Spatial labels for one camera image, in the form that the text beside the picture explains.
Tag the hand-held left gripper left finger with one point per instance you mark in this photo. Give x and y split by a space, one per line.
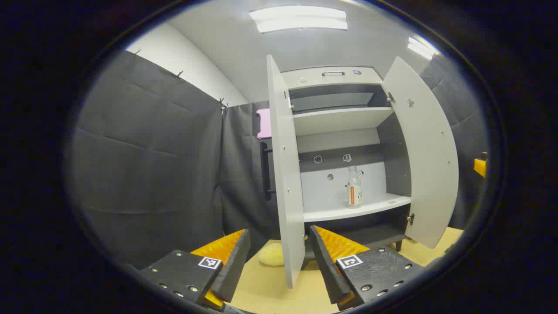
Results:
235 270

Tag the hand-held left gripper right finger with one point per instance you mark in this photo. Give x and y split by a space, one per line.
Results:
324 270

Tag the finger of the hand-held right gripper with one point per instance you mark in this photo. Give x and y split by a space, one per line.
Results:
480 167

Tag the grey cabinet door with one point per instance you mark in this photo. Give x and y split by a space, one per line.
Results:
287 174
427 152

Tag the clear glass bottle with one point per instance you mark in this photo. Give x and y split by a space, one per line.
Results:
354 187

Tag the grey cabinet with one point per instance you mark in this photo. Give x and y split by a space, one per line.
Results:
340 120

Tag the pale yellow round sponge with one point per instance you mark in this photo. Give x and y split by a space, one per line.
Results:
271 255

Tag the long ceiling light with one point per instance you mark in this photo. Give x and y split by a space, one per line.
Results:
420 47
298 18

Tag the black backdrop cloth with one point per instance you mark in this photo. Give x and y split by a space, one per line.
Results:
148 165

